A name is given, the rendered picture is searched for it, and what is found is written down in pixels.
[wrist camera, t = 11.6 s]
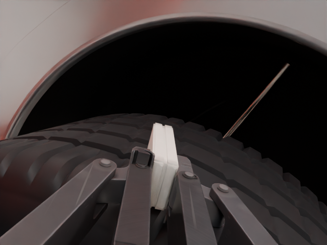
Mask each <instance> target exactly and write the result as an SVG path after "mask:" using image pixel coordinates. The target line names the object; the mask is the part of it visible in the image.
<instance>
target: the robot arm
mask: <svg viewBox="0 0 327 245"><path fill-rule="evenodd" d="M168 202H169V205H168V208H167V211H166V215H165V218H164V221H163V223H165V222H166V221H167V240H168V245H278V243H277V242H276V241H275V240H274V239H273V237H272V236H271V235H270V234H269V233H268V232H267V231H266V229H265V228H264V227H263V226H262V224H261V223H260V222H259V221H258V220H257V219H256V217H255V216H254V215H253V214H252V213H251V211H250V210H249V209H248V208H247V207H246V205H245V204H244V203H243V202H242V201H241V199H240V198H239V197H238V196H237V194H236V193H235V192H234V191H233V190H232V189H231V188H230V187H228V186H227V185H224V184H219V183H214V184H213V185H212V187H211V189H210V188H208V187H206V186H203V185H201V183H200V179H199V177H198V176H197V175H195V174H194V173H193V170H192V166H191V162H190V160H189V159H188V158H187V157H183V156H179V155H177V152H176V146H175V140H174V133H173V128H172V127H171V126H168V125H165V126H162V124H160V123H155V124H153V128H152V132H151V136H150V140H149V143H148V147H147V149H146V148H142V147H137V146H136V147H134V148H133V149H132V153H131V157H130V161H129V165H128V166H127V167H124V168H117V165H116V163H115V162H113V161H111V160H109V159H106V158H100V159H96V160H94V161H93V162H92V163H90V164H89V165H88V166H87V167H86V168H84V169H83V170H82V171H81V172H79V173H78V174H77V175H76V176H74V177H73V178H72V179H71V180H70V181H68V182H67V183H66V184H65V185H63V186H62V187H61V188H60V189H59V190H57V191H56V192H55V193H54V194H52V195H51V196H50V197H49V198H47V199H46V200H45V201H44V202H43V203H41V204H40V205H39V206H38V207H36V208H35V209H34V210H33V211H32V212H30V213H29V214H28V215H27V216H25V217H24V218H23V219H22V220H20V221H19V222H18V223H17V224H16V225H14V226H13V227H12V228H11V229H9V230H8V231H7V232H6V233H5V234H3V235H2V236H1V237H0V245H79V244H80V243H81V242H82V240H83V239H84V238H85V237H86V235H87V234H88V232H89V231H90V230H91V229H92V227H93V226H94V225H95V223H96V222H97V221H98V219H99V218H100V217H101V215H102V214H103V213H104V212H105V210H106V209H107V207H108V204H120V206H119V210H118V215H117V220H116V224H115V229H114V234H113V238H112V243H111V245H149V234H150V208H151V207H155V209H158V210H164V209H166V207H167V204H168ZM224 221H225V224H223V223H224Z"/></svg>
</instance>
